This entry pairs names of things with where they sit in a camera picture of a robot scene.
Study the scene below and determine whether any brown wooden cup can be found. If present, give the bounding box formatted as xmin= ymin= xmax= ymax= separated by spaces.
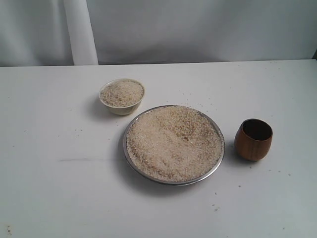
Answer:
xmin=234 ymin=119 xmax=273 ymax=162

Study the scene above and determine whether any rice in metal tray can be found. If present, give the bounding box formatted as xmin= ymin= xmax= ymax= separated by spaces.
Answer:
xmin=126 ymin=106 xmax=223 ymax=183

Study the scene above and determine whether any cream ceramic bowl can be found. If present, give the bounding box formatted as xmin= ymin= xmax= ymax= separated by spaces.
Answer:
xmin=99 ymin=78 xmax=145 ymax=116

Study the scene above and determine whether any rice in cream bowl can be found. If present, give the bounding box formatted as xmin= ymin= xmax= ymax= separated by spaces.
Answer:
xmin=100 ymin=79 xmax=144 ymax=108

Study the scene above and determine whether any round metal tray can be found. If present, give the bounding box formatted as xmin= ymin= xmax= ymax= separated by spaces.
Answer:
xmin=123 ymin=105 xmax=226 ymax=186

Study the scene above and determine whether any white backdrop cloth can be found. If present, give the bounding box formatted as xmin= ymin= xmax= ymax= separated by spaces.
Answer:
xmin=0 ymin=0 xmax=317 ymax=66

